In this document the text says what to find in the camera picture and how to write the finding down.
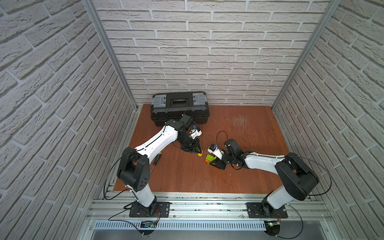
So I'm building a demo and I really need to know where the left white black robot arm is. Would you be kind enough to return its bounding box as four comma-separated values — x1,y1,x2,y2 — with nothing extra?
117,115,203,217

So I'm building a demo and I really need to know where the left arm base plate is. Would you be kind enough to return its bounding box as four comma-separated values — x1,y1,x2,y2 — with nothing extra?
129,201,171,218

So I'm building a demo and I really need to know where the green long lego brick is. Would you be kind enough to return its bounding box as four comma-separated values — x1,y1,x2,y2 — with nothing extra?
206,154,217,161

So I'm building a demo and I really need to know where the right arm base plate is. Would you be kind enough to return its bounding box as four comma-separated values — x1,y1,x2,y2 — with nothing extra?
246,202,288,219

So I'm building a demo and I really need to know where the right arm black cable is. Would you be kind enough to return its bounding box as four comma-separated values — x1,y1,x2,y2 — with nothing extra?
215,130,333,240

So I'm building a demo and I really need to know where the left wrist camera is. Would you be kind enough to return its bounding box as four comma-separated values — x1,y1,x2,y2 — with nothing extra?
190,127,202,139

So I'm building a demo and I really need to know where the black plastic toolbox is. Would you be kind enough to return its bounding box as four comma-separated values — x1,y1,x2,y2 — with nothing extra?
151,91,210,127

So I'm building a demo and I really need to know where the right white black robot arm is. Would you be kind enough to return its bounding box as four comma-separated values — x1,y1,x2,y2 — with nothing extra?
208,139,319,218

